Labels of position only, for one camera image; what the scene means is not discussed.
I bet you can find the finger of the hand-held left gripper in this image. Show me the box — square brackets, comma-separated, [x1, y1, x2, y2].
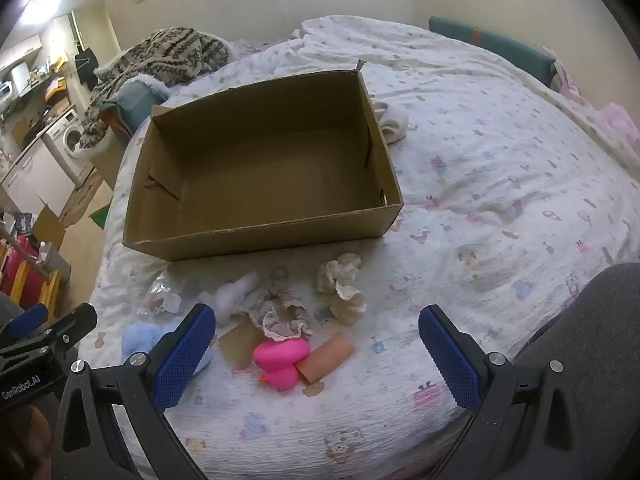
[0, 305, 49, 339]
[35, 303, 98, 356]

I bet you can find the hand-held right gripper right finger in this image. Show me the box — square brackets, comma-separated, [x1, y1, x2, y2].
[418, 305, 601, 480]

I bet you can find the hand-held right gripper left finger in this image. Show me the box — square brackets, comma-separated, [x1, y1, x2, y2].
[50, 304, 217, 480]

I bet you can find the light blue fluffy sock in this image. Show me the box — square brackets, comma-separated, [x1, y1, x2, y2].
[121, 321, 216, 376]

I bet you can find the white fluffy sock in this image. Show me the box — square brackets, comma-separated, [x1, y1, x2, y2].
[215, 271, 261, 325]

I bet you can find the beige lace scrunchie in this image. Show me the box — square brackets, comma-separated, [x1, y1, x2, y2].
[248, 266, 314, 339]

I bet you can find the tan foam cylinder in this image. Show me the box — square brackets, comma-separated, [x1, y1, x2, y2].
[299, 331, 356, 383]

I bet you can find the cream scrunchie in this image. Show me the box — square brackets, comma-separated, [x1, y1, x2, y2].
[316, 253, 367, 325]

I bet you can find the brown cardboard box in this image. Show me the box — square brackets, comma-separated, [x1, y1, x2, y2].
[122, 62, 405, 262]

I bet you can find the person's left hand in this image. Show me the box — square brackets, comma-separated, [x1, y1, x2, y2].
[0, 402, 53, 480]

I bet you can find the brown cardboard piece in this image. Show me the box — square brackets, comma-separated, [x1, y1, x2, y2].
[218, 322, 263, 370]

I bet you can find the clear plastic bag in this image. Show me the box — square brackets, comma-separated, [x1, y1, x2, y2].
[145, 270, 201, 317]

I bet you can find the pink rubber duck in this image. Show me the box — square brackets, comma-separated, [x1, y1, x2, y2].
[252, 337, 310, 391]

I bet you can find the small open cardboard box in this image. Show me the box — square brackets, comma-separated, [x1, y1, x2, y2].
[31, 203, 67, 251]

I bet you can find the brown floor rug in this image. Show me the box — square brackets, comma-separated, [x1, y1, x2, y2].
[60, 175, 103, 226]

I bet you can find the person's right leg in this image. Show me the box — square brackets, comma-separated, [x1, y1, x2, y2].
[500, 262, 640, 480]

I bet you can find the white cabinet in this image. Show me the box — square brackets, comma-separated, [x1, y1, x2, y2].
[0, 137, 76, 216]

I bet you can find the tall beige box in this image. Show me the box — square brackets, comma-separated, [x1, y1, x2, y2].
[90, 132, 132, 191]

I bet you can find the white washing machine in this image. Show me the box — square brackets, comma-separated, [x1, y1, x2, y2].
[42, 110, 96, 186]

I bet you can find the white printed duvet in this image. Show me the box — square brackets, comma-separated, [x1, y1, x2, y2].
[77, 15, 640, 480]

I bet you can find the cluttered kitchen counter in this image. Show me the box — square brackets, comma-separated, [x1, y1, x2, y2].
[0, 55, 71, 126]

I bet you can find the white folded sock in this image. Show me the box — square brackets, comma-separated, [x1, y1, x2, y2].
[372, 101, 411, 145]

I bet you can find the black hanging cloth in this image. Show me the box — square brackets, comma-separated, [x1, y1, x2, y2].
[75, 47, 99, 86]

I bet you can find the patterned knit blanket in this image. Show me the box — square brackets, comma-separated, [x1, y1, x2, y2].
[80, 26, 231, 150]

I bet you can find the pink cloth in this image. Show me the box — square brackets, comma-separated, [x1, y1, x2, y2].
[550, 50, 640, 161]

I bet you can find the teal headboard cushion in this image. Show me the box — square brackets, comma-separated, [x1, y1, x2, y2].
[428, 16, 558, 86]

